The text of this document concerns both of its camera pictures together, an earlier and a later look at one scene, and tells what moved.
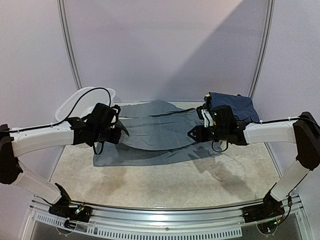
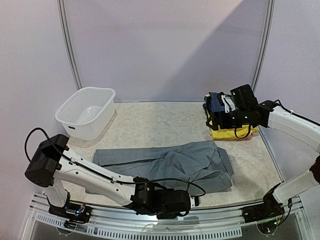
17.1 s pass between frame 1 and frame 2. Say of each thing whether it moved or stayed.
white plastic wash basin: stayed
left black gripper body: moved
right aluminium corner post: stayed
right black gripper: moved
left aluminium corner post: stayed
